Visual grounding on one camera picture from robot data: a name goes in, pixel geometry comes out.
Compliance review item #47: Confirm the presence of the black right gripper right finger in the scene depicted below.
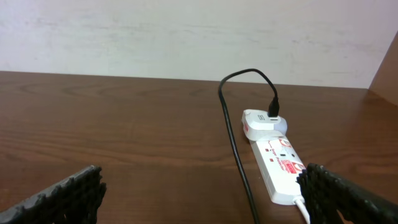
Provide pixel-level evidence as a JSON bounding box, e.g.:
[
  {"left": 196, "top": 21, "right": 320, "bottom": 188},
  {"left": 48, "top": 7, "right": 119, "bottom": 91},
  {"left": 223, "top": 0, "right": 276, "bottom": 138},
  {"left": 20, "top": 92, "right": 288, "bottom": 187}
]
[{"left": 297, "top": 163, "right": 397, "bottom": 224}]

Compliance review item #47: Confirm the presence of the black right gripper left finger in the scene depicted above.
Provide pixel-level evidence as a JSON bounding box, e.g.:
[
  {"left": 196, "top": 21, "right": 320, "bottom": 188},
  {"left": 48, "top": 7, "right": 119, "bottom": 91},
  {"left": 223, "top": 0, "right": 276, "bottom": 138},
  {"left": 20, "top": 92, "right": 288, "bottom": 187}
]
[{"left": 1, "top": 165, "right": 106, "bottom": 224}]

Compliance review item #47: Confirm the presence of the black charging cable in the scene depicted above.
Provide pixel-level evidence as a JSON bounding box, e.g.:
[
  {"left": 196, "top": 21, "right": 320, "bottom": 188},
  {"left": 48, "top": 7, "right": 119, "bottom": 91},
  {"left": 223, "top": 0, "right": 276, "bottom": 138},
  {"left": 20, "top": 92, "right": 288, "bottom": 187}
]
[{"left": 218, "top": 68, "right": 280, "bottom": 224}]

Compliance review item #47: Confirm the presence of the white USB charger adapter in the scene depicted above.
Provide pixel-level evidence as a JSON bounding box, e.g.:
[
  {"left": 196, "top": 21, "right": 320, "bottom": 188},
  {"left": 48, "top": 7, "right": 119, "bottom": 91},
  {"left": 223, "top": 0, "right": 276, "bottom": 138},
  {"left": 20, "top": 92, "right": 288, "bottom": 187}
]
[{"left": 241, "top": 110, "right": 287, "bottom": 141}]

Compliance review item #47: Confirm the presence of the white power strip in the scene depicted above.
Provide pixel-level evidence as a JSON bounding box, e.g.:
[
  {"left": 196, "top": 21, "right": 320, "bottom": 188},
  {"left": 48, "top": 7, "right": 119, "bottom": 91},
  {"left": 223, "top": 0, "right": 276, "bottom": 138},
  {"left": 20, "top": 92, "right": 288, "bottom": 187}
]
[{"left": 250, "top": 136, "right": 305, "bottom": 205}]

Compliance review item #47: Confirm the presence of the white power strip cord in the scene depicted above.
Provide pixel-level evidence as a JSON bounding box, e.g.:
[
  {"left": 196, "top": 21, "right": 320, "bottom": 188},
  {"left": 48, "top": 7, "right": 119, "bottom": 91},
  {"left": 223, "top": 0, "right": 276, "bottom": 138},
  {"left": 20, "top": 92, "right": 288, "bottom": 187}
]
[{"left": 294, "top": 198, "right": 312, "bottom": 224}]

